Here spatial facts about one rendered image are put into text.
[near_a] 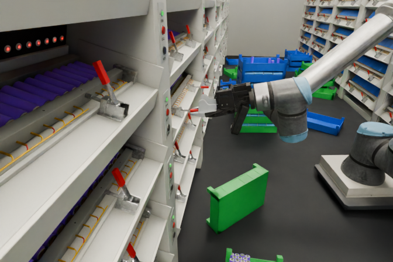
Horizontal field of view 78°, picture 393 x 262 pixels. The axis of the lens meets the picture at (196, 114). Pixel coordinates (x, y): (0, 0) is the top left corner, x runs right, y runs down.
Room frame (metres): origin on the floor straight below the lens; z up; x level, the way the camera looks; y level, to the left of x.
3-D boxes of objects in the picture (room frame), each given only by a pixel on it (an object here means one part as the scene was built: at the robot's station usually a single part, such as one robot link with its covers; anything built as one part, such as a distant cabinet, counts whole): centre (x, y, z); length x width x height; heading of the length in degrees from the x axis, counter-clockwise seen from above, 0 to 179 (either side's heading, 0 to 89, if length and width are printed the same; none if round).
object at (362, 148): (0.99, -0.84, 0.31); 0.17 x 0.15 x 0.18; 9
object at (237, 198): (0.86, -0.19, 0.10); 0.30 x 0.08 x 0.20; 126
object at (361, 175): (1.01, -0.84, 0.17); 0.19 x 0.19 x 0.10
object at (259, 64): (1.75, -0.47, 0.52); 0.30 x 0.20 x 0.08; 89
